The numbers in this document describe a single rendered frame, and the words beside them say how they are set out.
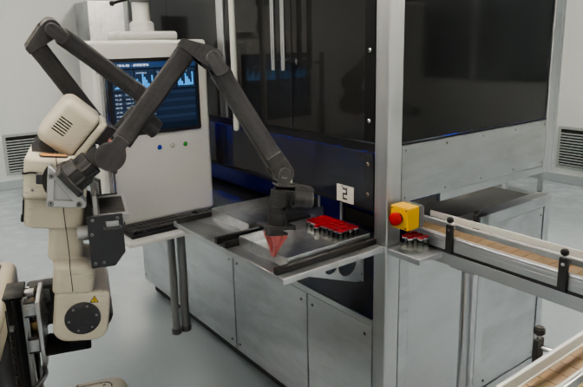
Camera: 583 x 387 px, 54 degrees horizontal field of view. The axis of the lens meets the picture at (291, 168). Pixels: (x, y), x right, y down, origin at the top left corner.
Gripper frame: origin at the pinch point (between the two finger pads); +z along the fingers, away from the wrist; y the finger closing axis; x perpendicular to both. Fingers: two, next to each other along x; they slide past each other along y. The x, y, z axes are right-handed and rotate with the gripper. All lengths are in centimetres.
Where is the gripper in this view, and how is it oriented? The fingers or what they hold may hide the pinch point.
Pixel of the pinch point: (272, 253)
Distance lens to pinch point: 172.2
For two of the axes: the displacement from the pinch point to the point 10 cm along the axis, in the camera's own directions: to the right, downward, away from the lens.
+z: -1.1, 9.9, 1.2
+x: -5.8, -1.7, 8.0
